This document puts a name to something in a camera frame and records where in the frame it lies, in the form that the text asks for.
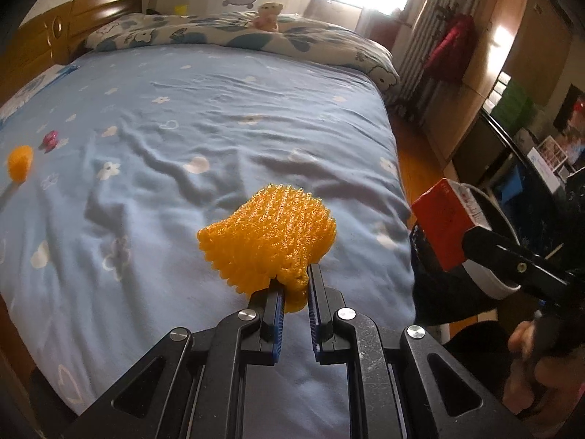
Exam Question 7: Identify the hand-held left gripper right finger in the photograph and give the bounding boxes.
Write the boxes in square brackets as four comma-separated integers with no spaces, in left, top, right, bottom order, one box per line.
[307,263,533,439]

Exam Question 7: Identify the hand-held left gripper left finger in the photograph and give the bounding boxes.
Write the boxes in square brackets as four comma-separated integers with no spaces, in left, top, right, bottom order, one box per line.
[61,279,286,439]

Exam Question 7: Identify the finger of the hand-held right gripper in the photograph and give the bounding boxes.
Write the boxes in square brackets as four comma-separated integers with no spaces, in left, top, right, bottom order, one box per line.
[461,227,582,299]

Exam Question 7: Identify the red and white carton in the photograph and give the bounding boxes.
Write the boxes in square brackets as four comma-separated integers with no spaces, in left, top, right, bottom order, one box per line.
[411,178,492,272]

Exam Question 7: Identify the orange foam fruit net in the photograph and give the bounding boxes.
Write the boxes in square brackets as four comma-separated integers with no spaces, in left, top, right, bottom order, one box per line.
[7,145,35,184]
[196,184,338,314]

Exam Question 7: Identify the person's right hand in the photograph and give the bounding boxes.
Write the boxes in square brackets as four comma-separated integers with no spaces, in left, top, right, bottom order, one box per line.
[503,320,585,431]

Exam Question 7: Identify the black desk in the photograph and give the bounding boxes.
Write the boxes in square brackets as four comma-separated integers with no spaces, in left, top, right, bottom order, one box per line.
[475,109,585,257]

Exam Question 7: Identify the dark framed picture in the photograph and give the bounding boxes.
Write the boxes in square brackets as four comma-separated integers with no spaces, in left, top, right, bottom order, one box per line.
[553,83,585,134]

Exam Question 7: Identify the green storage boxes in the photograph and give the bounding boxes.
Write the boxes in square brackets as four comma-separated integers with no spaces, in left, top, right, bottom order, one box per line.
[491,78,536,123]

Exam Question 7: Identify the wooden wardrobe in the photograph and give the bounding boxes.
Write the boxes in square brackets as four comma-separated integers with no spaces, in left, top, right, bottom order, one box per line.
[434,0,574,177]

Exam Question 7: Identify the bed with blue floral sheet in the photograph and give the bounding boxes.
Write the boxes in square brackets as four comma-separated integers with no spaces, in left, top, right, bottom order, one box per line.
[0,46,416,439]

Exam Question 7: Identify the red hanging garment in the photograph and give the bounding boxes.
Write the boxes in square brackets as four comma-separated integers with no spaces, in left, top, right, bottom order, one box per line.
[423,13,476,86]

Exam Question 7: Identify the patterned curtain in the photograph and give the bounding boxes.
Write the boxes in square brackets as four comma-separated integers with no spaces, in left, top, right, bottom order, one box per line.
[397,0,464,122]

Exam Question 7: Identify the blue leaf print quilt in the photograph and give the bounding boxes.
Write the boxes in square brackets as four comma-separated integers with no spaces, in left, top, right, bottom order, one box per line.
[84,11,401,101]

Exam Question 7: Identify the small teddy bear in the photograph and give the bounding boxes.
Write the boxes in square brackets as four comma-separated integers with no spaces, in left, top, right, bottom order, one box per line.
[253,2,284,33]

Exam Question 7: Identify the wooden headboard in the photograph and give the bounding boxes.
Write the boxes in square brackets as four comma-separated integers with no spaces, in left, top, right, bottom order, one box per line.
[0,0,144,107]

